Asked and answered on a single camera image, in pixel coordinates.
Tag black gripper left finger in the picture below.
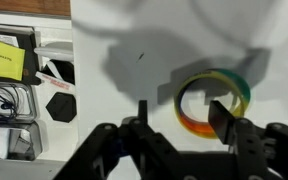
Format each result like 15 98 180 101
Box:
53 99 185 180

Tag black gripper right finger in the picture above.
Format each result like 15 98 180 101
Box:
207 99 288 180

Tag yellow rainbow silicone wristband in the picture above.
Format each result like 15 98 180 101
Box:
173 68 252 140

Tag white open drawer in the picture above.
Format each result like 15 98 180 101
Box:
0 11 81 180

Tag black hexagon pad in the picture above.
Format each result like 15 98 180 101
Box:
45 92 78 124

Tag white wristband red print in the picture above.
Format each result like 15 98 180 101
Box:
34 59 76 95

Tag black round sunglasses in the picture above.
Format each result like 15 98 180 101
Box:
41 58 76 86

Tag small clear plastic box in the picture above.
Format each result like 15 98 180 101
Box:
0 121 44 162

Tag clear plastic case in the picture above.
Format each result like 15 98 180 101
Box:
0 79 38 125

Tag black fabric pouch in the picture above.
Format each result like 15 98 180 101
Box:
0 29 42 86

